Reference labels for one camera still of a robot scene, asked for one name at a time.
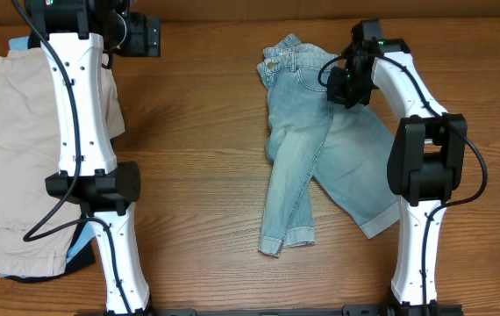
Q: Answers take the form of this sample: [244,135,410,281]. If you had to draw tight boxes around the light blue denim shorts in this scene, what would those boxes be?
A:
[257,34,399,256]

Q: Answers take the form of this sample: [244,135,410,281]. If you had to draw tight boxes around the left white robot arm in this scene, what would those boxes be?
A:
[13,0,161,315]

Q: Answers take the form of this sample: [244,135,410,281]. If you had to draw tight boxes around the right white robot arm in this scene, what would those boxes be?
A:
[325,19,468,316]

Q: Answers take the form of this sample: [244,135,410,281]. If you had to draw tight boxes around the beige folded shorts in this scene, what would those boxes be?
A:
[0,42,126,278]

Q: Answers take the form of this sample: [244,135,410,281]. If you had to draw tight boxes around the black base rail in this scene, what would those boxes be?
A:
[74,302,465,316]

